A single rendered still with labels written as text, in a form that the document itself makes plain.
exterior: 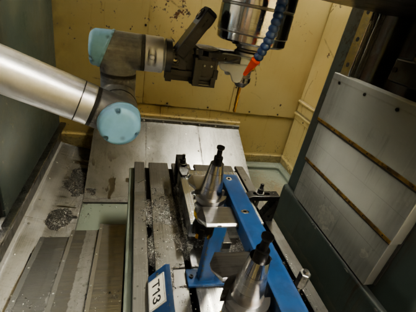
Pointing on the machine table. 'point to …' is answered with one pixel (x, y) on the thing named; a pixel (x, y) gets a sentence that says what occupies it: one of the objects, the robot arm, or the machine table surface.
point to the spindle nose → (253, 21)
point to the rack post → (201, 274)
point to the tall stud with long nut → (302, 279)
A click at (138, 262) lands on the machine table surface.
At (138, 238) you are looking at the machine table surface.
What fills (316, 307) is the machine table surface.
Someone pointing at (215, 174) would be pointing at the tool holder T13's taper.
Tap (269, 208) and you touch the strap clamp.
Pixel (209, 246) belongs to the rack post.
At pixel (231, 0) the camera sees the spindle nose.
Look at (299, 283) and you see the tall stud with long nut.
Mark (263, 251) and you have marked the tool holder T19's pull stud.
